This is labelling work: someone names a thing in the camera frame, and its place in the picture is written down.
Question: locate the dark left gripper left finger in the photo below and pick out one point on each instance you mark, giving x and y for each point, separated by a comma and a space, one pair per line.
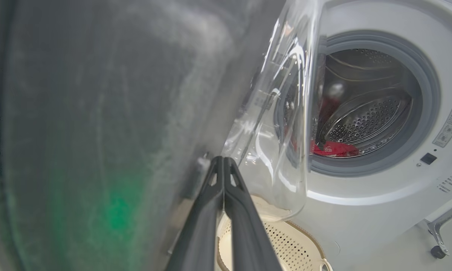
199, 226

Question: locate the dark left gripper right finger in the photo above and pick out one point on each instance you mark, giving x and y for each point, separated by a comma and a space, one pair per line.
248, 233

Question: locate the red garment with white trim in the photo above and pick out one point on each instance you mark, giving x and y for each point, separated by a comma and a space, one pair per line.
339, 149

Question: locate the round grey glass washer door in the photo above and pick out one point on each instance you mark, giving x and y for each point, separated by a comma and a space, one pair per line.
98, 113

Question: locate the cream perforated laundry basket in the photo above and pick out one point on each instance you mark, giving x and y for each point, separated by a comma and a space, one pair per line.
297, 248

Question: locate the white front-load washing machine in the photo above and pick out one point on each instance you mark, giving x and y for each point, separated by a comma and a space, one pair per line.
380, 210

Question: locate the black door latch socket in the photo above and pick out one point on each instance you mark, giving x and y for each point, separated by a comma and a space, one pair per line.
428, 158

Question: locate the grey rubber door gasket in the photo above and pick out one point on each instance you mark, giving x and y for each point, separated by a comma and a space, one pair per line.
427, 94

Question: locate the steel perforated washer drum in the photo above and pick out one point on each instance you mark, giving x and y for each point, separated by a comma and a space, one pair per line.
369, 113

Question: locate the grey wheeled stand leg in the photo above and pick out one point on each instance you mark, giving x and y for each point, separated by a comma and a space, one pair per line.
437, 233

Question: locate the grey warning sticker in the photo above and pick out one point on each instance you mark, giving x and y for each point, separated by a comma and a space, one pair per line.
449, 127

